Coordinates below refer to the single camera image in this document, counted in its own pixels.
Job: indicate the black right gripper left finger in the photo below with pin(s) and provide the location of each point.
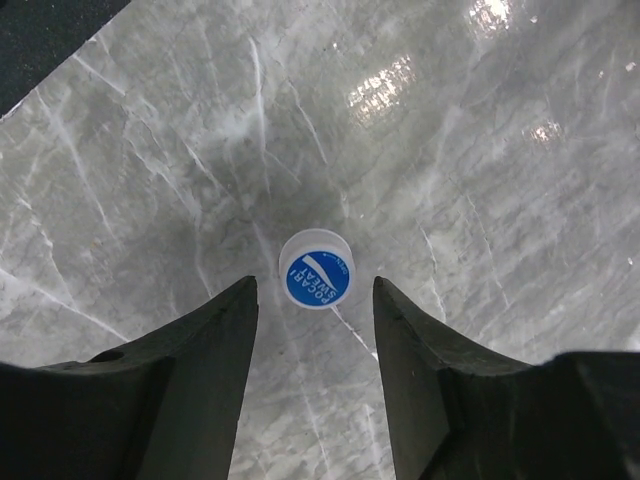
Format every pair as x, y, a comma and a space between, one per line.
164, 406

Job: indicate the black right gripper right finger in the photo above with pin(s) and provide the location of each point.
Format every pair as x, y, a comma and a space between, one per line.
458, 410

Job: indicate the blue bottle cap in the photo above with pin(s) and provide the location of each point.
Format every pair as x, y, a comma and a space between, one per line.
316, 269

